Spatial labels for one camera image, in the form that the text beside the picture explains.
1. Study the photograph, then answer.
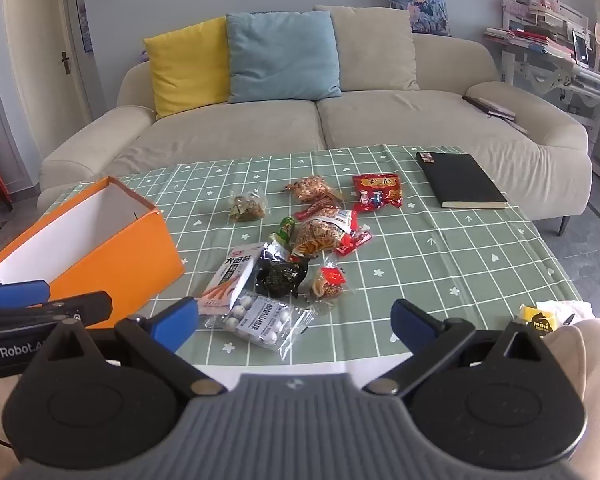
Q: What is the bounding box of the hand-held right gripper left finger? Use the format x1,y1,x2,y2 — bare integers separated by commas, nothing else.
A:
30,297,228,397

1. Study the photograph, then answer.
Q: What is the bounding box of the dark seaweed snack packet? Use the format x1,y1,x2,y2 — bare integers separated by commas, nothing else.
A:
255,241,311,301

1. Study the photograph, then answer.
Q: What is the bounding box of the green sausage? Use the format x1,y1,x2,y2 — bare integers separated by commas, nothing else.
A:
272,216,297,247

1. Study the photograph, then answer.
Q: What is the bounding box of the blue pillow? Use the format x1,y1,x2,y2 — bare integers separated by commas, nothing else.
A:
225,10,343,105

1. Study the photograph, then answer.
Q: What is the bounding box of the stack of books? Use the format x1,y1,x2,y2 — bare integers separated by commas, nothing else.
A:
482,25,576,58

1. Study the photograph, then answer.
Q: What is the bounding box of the clear white balls packet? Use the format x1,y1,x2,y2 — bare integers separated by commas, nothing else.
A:
215,290,316,361

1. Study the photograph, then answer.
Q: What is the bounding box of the yellow packet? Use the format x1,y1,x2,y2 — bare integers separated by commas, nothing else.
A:
517,304,558,333

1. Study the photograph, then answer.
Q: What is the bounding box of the small red packet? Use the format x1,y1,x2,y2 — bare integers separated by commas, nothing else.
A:
334,227,373,256

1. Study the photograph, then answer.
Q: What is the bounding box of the white door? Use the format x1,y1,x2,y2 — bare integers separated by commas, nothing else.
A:
2,0,93,126

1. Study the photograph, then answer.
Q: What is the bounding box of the laptop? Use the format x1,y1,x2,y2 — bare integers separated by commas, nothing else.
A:
571,30,592,68

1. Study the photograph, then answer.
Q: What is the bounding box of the dark book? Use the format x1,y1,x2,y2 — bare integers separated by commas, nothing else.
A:
462,94,528,133

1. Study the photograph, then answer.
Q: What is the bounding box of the white gluten stick snack packet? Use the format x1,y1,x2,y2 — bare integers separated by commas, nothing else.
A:
198,242,266,316

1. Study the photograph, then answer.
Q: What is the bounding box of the yellow pillow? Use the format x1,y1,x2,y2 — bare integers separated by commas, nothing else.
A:
143,16,231,120

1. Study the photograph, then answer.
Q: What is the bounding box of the wall poster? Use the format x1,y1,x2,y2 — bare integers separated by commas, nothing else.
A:
77,2,93,53

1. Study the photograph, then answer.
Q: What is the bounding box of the small clear red-label packet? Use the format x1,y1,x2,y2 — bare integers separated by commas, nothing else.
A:
310,265,353,303

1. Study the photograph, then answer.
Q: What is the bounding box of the red snack packet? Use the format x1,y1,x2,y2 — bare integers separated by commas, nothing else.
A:
351,173,403,215

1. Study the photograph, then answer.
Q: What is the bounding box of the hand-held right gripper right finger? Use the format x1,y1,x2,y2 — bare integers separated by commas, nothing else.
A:
362,298,570,396

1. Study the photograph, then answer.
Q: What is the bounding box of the printed figure pillow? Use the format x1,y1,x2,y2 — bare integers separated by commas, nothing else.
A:
383,0,452,37

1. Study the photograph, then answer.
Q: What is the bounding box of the person's leg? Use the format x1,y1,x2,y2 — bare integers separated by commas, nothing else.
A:
545,317,600,480

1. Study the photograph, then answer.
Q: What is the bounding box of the beige sofa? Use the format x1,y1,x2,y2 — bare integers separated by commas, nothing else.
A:
36,5,593,236

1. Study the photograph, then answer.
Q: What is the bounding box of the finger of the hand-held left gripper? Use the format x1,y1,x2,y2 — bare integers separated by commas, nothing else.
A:
0,291,113,331
0,280,51,308

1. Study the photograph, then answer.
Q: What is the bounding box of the white tissue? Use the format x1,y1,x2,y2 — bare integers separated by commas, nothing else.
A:
535,299,593,323

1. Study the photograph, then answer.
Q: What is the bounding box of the orange cardboard box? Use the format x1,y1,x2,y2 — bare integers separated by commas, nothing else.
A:
0,176,186,333

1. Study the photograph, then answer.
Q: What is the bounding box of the orange peanut packet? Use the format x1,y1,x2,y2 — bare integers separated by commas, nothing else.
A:
282,175,343,206

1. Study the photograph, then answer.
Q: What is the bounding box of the black notebook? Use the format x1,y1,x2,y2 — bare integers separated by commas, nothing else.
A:
415,151,508,210

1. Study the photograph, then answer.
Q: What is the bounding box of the green checked tablecloth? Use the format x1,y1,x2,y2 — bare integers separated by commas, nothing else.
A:
37,144,581,376

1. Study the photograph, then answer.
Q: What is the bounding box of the beige pillow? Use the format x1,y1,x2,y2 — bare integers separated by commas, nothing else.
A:
313,5,421,92

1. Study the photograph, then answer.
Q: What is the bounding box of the clear brown nut packet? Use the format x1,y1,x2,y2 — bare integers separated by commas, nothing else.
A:
228,190,271,223

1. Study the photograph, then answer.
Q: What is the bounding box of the large noodle snack bag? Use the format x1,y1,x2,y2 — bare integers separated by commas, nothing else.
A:
291,207,358,261

